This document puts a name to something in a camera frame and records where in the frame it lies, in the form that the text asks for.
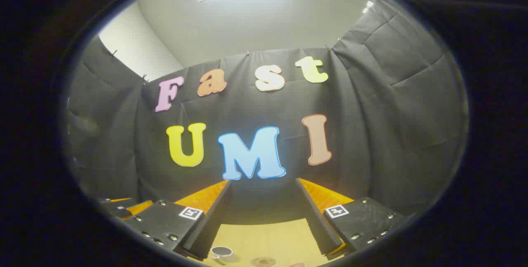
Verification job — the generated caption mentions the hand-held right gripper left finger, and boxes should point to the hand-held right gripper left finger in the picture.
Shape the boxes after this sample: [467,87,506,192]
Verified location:
[124,180,232,261]

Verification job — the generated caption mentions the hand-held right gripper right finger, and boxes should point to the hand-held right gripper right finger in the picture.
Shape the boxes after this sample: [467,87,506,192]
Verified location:
[294,177,408,260]

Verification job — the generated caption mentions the white cup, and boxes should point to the white cup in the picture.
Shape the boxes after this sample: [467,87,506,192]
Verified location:
[210,246,234,266]

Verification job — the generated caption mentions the round cork coaster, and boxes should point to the round cork coaster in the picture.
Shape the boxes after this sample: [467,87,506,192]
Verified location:
[251,256,277,267]

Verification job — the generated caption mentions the wooden desktop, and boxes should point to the wooden desktop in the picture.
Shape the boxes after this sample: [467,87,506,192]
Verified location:
[204,217,330,267]

